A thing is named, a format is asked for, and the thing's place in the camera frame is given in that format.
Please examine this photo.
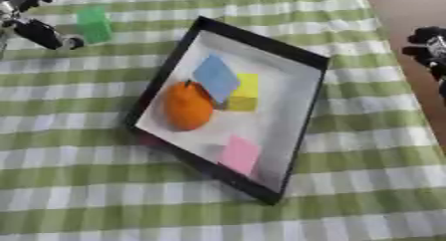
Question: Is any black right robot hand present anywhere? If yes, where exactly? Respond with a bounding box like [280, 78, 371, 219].
[400, 26, 446, 104]

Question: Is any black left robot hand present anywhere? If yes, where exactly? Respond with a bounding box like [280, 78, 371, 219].
[0, 0, 88, 51]

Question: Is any black box with white inside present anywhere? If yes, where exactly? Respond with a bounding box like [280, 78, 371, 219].
[121, 15, 332, 206]

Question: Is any green block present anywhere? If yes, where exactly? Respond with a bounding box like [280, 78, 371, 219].
[75, 6, 113, 45]

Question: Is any orange toy fruit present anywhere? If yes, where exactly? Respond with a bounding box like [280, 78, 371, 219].
[161, 80, 216, 132]

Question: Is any blue block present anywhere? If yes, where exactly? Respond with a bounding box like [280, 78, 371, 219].
[191, 53, 243, 104]

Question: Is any yellow block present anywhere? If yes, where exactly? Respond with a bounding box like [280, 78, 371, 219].
[224, 73, 262, 113]

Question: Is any pink block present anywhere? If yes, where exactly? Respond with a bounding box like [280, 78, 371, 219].
[217, 133, 264, 177]

